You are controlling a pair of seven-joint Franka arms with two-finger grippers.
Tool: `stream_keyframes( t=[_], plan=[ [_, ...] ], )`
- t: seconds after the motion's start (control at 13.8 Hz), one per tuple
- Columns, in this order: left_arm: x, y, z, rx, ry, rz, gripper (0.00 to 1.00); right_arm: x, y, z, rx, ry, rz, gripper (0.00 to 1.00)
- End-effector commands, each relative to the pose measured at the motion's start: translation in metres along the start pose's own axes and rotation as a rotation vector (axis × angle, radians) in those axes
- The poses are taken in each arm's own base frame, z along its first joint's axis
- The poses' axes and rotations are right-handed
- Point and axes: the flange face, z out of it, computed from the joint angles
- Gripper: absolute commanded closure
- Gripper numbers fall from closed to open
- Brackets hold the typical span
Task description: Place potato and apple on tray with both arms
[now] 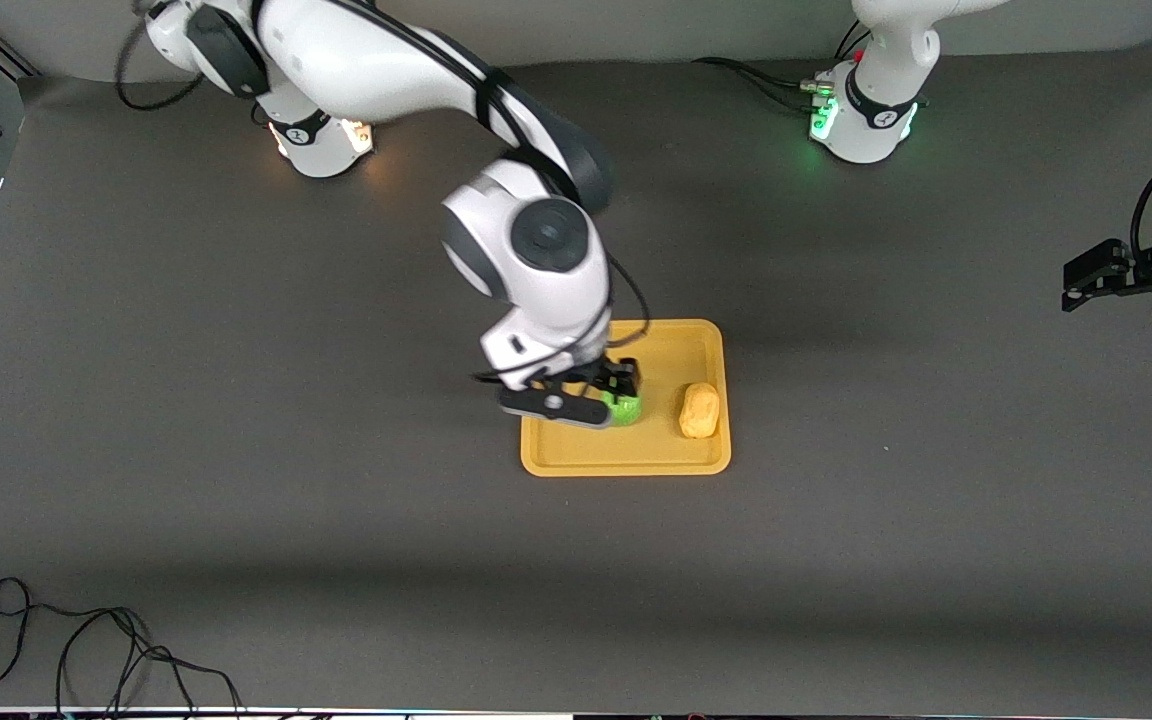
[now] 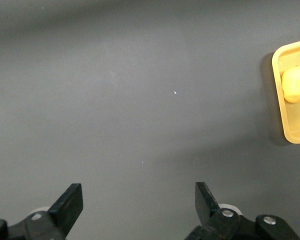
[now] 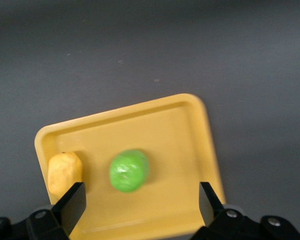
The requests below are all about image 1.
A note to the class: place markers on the green apple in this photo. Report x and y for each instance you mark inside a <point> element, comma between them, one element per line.
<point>626,410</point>

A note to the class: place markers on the yellow potato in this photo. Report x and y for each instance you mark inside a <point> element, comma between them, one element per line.
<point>699,411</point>

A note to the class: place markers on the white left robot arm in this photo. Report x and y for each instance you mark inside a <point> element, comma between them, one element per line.
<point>886,60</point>

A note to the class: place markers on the yellow plastic tray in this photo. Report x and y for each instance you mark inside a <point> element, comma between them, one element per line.
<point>676,455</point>

